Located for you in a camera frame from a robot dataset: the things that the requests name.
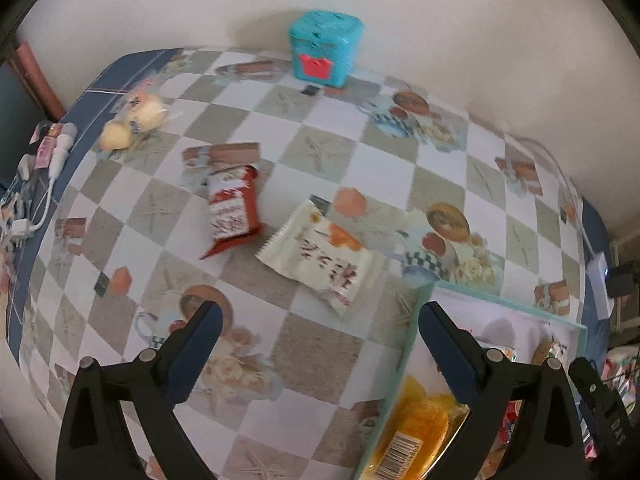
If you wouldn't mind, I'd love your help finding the red cartoon snack packet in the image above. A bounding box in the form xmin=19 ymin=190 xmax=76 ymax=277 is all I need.
xmin=497 ymin=400 xmax=522 ymax=445

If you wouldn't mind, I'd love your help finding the orange snack packet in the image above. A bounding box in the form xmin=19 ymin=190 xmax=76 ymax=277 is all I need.
xmin=362 ymin=375 xmax=470 ymax=480

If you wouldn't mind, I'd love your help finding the green white bun packet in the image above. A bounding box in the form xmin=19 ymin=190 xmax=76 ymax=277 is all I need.
xmin=532 ymin=337 xmax=567 ymax=365

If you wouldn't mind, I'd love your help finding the teal rimmed white box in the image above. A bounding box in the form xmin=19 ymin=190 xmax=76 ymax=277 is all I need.
xmin=355 ymin=282 xmax=588 ymax=479

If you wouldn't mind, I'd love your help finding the white power strip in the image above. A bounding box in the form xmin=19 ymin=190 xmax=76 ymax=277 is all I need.
xmin=587 ymin=252 xmax=614 ymax=321

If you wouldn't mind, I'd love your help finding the dark red biscuit packet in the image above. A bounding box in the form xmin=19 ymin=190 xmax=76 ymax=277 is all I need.
xmin=201 ymin=165 xmax=262 ymax=260

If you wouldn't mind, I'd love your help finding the black power adapter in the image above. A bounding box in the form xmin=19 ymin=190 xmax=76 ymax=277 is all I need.
xmin=605 ymin=261 xmax=639 ymax=304

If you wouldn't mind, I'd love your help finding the cream white snack packet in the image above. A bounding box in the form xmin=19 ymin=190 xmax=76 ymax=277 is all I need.
xmin=256 ymin=200 xmax=384 ymax=316

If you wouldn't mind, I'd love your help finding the checkered patterned tablecloth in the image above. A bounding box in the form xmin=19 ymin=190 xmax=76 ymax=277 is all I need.
xmin=9 ymin=48 xmax=590 ymax=479

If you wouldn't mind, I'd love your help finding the pink small packet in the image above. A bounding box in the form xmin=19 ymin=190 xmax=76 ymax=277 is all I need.
xmin=35 ymin=136 xmax=56 ymax=169

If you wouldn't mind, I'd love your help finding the white handheld device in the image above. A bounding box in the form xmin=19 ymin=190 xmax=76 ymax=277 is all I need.
xmin=48 ymin=122 xmax=77 ymax=181

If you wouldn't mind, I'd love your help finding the teal toy box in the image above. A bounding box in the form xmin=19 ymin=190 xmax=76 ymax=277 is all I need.
xmin=288 ymin=10 xmax=364 ymax=88

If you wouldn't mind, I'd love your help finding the white cable with adapter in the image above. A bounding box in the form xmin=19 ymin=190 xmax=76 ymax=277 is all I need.
xmin=12 ymin=173 xmax=57 ymax=239

